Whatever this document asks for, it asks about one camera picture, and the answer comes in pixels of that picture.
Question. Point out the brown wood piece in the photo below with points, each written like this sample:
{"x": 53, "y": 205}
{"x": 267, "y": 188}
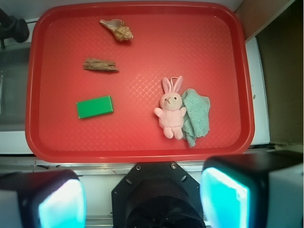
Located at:
{"x": 99, "y": 65}

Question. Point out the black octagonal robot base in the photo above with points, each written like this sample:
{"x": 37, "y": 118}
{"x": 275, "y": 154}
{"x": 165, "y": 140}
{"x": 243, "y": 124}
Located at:
{"x": 157, "y": 195}

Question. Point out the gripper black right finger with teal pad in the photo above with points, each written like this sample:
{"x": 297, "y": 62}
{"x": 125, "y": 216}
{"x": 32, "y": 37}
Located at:
{"x": 254, "y": 190}

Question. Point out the green rectangular block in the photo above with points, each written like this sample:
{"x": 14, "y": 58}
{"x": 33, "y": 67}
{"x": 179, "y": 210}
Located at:
{"x": 94, "y": 107}

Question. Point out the pink plush bunny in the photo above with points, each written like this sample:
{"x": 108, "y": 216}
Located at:
{"x": 171, "y": 112}

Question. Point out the black clamp knob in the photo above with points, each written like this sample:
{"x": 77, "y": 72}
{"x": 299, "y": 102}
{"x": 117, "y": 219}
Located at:
{"x": 11, "y": 27}

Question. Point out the teal knitted cloth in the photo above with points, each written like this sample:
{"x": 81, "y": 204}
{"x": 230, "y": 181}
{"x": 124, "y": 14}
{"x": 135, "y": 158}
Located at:
{"x": 196, "y": 119}

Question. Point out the beige conch shell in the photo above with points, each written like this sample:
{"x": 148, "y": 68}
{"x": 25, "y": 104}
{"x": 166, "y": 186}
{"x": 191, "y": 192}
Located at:
{"x": 119, "y": 29}

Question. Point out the red plastic tray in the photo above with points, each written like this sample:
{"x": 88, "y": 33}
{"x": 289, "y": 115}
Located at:
{"x": 203, "y": 42}

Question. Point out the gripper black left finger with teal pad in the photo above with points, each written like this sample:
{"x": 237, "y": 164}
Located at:
{"x": 52, "y": 199}

